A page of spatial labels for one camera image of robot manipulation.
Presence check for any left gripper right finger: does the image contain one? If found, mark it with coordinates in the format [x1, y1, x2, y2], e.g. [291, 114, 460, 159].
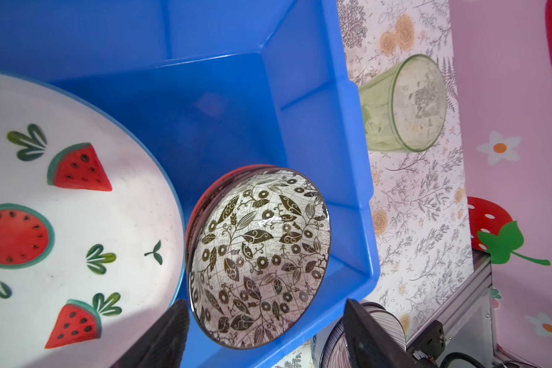
[343, 299, 416, 368]

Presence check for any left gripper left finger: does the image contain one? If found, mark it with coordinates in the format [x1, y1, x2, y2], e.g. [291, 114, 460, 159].
[112, 300, 190, 368]

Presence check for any red patterned bowl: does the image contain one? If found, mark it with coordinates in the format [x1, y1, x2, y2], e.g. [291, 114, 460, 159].
[185, 164, 274, 242]

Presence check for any green translucent cup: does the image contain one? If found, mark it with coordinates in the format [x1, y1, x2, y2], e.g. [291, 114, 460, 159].
[359, 55, 448, 153]

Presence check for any striped bottom bowl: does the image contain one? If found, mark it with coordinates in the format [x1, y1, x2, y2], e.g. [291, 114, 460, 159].
[311, 302, 406, 367]

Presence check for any blue plastic bin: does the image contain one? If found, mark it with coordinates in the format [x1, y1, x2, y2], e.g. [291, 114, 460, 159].
[0, 1, 380, 367]

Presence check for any white watermelon plate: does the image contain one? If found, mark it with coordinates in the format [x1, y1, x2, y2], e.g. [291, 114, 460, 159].
[0, 73, 185, 367]

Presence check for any aluminium front rail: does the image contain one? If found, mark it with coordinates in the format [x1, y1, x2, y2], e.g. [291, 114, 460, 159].
[407, 251, 496, 367]

